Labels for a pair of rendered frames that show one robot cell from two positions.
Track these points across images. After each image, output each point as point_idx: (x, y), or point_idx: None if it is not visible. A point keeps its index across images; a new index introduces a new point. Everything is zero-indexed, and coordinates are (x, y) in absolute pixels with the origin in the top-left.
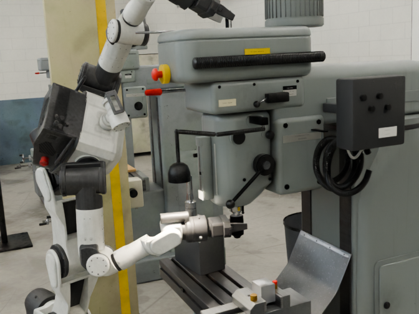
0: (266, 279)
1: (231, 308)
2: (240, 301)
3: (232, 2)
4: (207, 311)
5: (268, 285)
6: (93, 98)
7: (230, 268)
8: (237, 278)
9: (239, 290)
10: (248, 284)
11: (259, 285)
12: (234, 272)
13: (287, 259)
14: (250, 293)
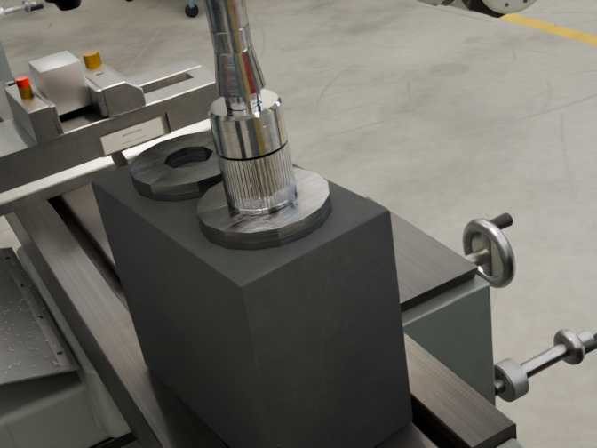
0: (41, 68)
1: (152, 93)
2: (125, 77)
3: None
4: (208, 79)
5: (45, 57)
6: None
7: (120, 375)
8: (105, 308)
9: (118, 79)
10: (75, 282)
11: (67, 53)
12: (107, 345)
13: None
14: (95, 76)
